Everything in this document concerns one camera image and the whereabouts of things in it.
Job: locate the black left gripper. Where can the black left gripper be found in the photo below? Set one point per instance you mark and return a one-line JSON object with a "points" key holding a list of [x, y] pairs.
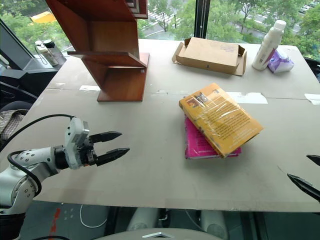
{"points": [[89, 155]]}

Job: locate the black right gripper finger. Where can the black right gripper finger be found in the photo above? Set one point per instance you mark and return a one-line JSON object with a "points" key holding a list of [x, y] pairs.
{"points": [[315, 159], [307, 186]]}

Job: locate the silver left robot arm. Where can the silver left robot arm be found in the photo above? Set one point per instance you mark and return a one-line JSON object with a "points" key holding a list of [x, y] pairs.
{"points": [[17, 172]]}

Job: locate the pink book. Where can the pink book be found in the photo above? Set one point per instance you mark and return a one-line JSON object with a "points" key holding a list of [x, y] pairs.
{"points": [[197, 146]]}

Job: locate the brown wooden zigzag bookshelf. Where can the brown wooden zigzag bookshelf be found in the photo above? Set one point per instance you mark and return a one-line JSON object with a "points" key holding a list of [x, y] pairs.
{"points": [[110, 50]]}

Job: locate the grey robot torso top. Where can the grey robot torso top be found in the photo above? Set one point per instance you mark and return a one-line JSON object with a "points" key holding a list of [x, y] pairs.
{"points": [[155, 235]]}

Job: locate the yellow plastic-wrapped book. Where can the yellow plastic-wrapped book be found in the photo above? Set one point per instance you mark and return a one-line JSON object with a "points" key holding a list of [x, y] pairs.
{"points": [[222, 120]]}

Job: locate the white tape patch at edge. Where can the white tape patch at edge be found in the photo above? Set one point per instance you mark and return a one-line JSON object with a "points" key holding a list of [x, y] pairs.
{"points": [[313, 98]]}

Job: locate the plaid cloth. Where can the plaid cloth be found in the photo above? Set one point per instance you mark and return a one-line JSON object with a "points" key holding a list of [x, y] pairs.
{"points": [[10, 122]]}

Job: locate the purple tissue pack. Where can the purple tissue pack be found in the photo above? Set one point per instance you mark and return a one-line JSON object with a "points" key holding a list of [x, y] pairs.
{"points": [[281, 62]]}

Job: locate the clear bottle with black lid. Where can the clear bottle with black lid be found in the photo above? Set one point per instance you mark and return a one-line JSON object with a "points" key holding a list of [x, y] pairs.
{"points": [[56, 52]]}

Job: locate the bottles on side cart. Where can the bottles on side cart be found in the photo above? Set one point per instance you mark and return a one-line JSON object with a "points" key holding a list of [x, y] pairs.
{"points": [[47, 56]]}

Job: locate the black chair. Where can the black chair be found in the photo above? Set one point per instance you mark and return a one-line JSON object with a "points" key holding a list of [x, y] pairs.
{"points": [[15, 85]]}

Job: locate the white plastic bottle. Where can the white plastic bottle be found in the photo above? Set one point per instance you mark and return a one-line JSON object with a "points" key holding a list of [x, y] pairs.
{"points": [[266, 47]]}

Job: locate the flat cardboard box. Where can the flat cardboard box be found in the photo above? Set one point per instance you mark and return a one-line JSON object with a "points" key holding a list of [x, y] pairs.
{"points": [[212, 55]]}

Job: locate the black window mullion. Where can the black window mullion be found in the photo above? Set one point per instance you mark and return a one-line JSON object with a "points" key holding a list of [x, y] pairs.
{"points": [[201, 17]]}

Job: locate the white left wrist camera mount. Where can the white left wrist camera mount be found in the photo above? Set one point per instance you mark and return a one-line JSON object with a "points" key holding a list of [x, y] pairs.
{"points": [[73, 142]]}

